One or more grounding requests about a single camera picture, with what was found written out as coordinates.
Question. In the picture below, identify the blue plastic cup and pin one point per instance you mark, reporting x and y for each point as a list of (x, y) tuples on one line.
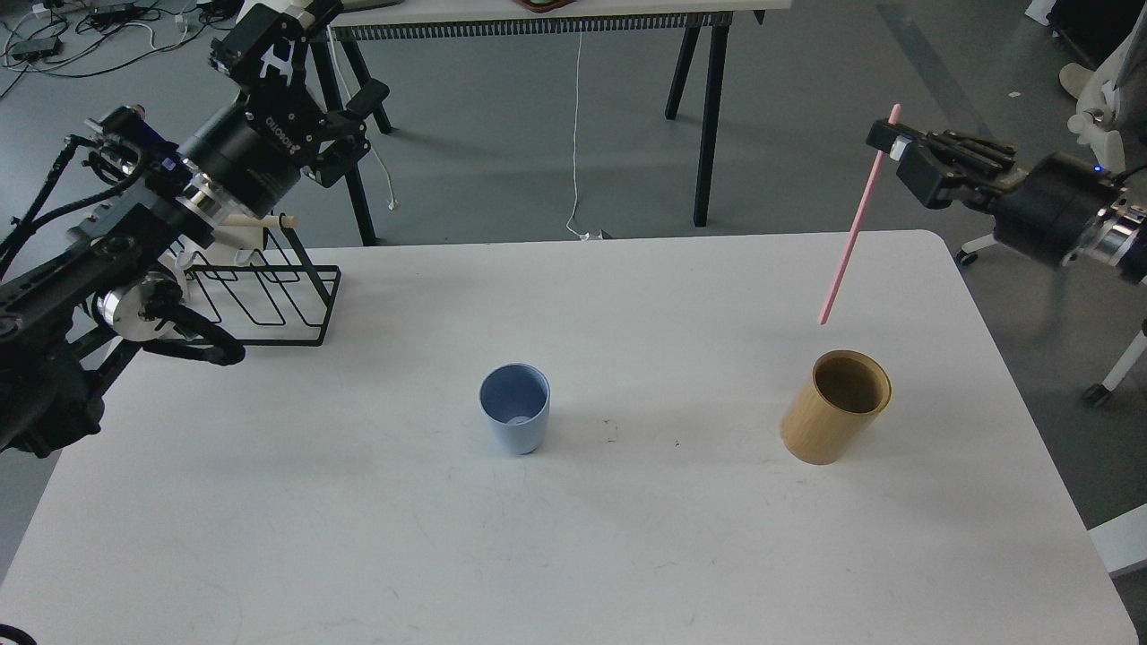
[(515, 402)]

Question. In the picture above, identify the white cup in rack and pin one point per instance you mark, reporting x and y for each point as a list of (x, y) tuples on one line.
[(233, 247)]

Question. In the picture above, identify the white office chair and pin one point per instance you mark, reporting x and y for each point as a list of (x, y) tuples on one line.
[(1108, 113)]

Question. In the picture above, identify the black wire dish rack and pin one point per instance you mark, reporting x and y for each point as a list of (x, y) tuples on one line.
[(286, 301)]

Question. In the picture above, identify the pink chopstick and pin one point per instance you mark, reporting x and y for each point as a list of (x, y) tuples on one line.
[(864, 203)]

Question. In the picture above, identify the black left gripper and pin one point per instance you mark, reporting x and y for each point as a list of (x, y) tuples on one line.
[(258, 148)]

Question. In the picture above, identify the bamboo cylinder holder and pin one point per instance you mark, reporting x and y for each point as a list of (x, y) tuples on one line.
[(844, 393)]

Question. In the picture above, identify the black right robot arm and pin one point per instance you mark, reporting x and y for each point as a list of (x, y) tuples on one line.
[(1056, 211)]

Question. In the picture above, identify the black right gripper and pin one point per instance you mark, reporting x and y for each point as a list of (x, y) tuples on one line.
[(1062, 209)]

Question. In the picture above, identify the black-legged background table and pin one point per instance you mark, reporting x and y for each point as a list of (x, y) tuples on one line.
[(629, 116)]

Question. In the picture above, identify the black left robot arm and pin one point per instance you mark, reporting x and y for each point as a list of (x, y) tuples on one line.
[(71, 326)]

